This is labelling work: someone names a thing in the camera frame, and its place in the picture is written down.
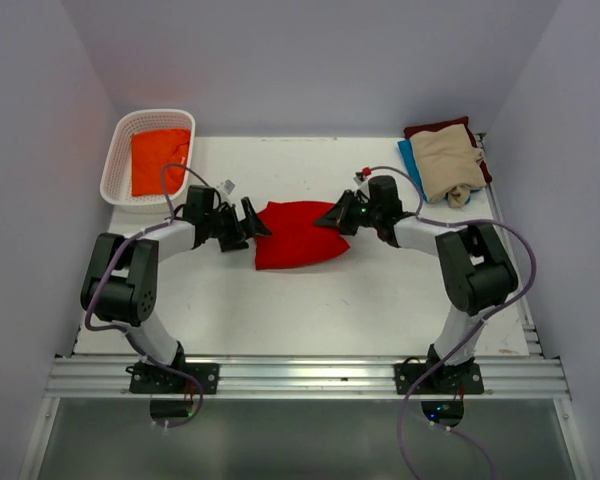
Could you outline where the beige folded t shirt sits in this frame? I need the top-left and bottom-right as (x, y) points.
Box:
(410, 125), (486, 208)

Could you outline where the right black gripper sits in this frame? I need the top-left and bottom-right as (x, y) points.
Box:
(314, 190), (380, 237)

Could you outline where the blue folded t shirt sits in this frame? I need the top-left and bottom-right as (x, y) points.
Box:
(397, 139), (448, 203)

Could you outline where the red t shirt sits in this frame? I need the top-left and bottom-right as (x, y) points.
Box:
(255, 201), (350, 271)

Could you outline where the aluminium mounting rail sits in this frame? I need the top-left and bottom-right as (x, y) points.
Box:
(44, 327), (569, 400)

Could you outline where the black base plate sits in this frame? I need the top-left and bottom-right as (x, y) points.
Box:
(393, 357), (485, 395)
(125, 362), (219, 395)

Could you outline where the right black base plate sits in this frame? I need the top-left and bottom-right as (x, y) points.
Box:
(393, 357), (485, 395)

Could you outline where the maroon folded t shirt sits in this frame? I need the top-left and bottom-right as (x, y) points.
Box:
(403, 116), (493, 185)

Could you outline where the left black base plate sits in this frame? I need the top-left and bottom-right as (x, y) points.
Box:
(125, 362), (219, 395)

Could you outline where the orange t shirt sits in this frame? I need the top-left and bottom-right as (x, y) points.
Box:
(131, 128), (191, 197)

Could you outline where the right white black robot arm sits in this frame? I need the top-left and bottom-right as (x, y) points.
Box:
(315, 175), (519, 395)

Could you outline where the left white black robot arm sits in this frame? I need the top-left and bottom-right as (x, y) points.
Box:
(80, 186), (272, 397)

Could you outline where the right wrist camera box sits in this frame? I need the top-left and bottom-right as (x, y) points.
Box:
(354, 167), (372, 191)

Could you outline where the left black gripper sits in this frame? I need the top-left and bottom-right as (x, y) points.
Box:
(204, 197), (270, 252)

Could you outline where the white plastic basket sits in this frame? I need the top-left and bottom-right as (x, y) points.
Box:
(100, 109), (196, 214)

